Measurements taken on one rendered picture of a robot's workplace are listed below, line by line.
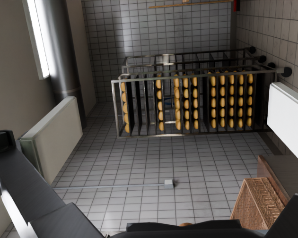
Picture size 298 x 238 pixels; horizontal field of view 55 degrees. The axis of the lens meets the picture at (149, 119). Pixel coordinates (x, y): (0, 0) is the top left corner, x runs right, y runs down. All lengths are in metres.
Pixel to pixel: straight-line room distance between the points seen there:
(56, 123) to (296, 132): 0.13
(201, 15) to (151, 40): 0.94
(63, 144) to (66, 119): 0.02
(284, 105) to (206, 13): 5.07
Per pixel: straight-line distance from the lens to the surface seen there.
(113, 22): 5.27
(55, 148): 0.16
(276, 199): 1.91
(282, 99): 0.18
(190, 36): 5.23
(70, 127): 0.19
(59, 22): 3.30
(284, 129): 0.18
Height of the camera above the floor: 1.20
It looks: 4 degrees up
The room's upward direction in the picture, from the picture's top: 93 degrees counter-clockwise
